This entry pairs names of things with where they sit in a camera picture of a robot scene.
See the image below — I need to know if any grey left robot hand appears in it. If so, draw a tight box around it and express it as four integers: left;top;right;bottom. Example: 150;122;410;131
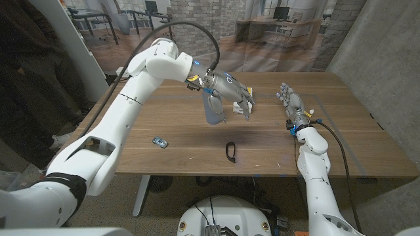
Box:
198;69;257;125

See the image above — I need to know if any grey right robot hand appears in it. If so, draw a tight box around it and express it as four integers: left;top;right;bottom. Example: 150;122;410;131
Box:
276;82;314;130

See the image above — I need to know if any translucent blue-grey plastic cup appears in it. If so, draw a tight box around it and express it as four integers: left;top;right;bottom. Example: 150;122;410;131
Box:
201;90;224;126

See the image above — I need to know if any yellow white brown sugar box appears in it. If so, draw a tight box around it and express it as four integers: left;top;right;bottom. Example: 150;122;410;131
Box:
232;87;253;115

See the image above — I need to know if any printed office backdrop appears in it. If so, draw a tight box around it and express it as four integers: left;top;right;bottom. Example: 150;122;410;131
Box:
60;0;368;73

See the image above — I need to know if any small blue silver toy car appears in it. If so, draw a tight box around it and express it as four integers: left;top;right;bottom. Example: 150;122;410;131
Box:
152;136;169;149

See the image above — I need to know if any dark round floor fan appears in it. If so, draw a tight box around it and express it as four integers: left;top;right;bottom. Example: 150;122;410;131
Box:
148;175;174;193

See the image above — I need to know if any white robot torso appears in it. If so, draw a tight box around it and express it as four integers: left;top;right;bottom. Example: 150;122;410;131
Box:
177;195;272;236

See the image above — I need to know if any grey metal table leg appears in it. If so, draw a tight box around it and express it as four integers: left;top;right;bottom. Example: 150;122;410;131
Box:
132;175;151;218

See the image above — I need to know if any white upright panel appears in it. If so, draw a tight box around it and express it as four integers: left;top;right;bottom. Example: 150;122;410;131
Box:
28;0;111;102

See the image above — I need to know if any person in dark clothes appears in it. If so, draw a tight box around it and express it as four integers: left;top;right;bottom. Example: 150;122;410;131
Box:
0;0;89;170

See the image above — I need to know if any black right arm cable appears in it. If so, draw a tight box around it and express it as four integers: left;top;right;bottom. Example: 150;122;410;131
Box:
313;119;362;233

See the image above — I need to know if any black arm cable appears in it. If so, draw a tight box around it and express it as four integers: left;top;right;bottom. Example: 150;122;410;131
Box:
77;20;221;140
313;119;362;233

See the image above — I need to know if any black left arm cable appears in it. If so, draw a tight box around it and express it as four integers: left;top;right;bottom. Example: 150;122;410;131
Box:
77;20;221;140

